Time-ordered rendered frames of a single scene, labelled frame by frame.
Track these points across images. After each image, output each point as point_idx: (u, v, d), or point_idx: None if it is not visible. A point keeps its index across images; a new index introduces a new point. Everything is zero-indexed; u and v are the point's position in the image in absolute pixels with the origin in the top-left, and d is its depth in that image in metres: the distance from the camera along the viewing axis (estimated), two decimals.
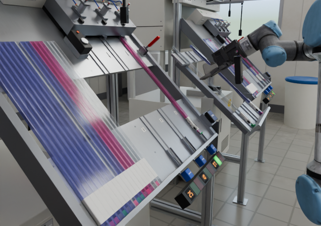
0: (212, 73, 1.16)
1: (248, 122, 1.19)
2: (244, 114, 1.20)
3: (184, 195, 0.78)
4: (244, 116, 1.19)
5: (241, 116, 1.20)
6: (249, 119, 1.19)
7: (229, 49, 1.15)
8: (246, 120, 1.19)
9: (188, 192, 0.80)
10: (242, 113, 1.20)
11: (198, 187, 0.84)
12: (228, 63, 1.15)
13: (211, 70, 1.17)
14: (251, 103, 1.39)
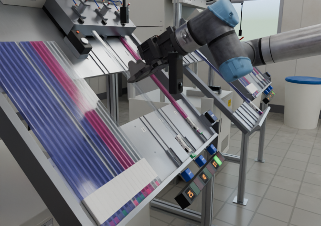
0: (136, 77, 0.80)
1: (186, 151, 0.81)
2: (182, 139, 0.81)
3: (184, 195, 0.78)
4: (181, 142, 0.81)
5: (177, 141, 0.81)
6: (188, 147, 0.81)
7: (162, 40, 0.76)
8: (184, 148, 0.81)
9: (188, 192, 0.80)
10: (179, 136, 0.82)
11: (198, 187, 0.84)
12: (159, 61, 0.76)
13: (137, 71, 0.81)
14: (251, 103, 1.39)
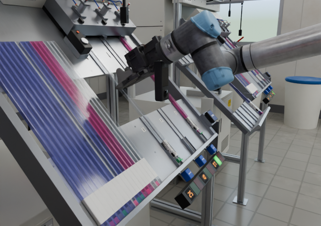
0: (124, 84, 0.83)
1: (172, 156, 0.83)
2: (168, 144, 0.84)
3: (184, 195, 0.78)
4: (168, 147, 0.83)
5: (164, 145, 0.84)
6: (174, 151, 0.84)
7: (147, 49, 0.78)
8: (170, 152, 0.83)
9: (188, 192, 0.80)
10: (166, 141, 0.84)
11: (198, 187, 0.84)
12: (145, 70, 0.78)
13: (125, 79, 0.83)
14: (251, 103, 1.39)
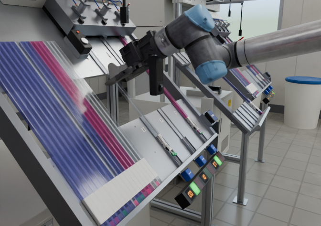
0: (117, 79, 0.81)
1: (166, 150, 0.84)
2: (163, 138, 0.85)
3: (184, 195, 0.78)
4: (162, 141, 0.84)
5: (158, 140, 0.84)
6: (168, 145, 0.84)
7: (142, 44, 0.79)
8: (165, 147, 0.84)
9: (188, 192, 0.80)
10: (160, 135, 0.85)
11: (198, 187, 0.84)
12: (140, 64, 0.79)
13: (118, 73, 0.82)
14: (251, 103, 1.39)
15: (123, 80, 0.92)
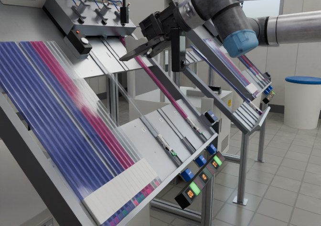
0: (138, 52, 0.74)
1: (166, 150, 0.84)
2: (163, 138, 0.85)
3: (184, 195, 0.78)
4: (162, 141, 0.84)
5: (158, 140, 0.84)
6: (168, 145, 0.84)
7: (164, 16, 0.74)
8: (165, 147, 0.84)
9: (188, 192, 0.80)
10: (160, 135, 0.85)
11: (198, 187, 0.84)
12: (161, 38, 0.74)
13: (137, 47, 0.75)
14: (251, 103, 1.39)
15: (148, 56, 0.89)
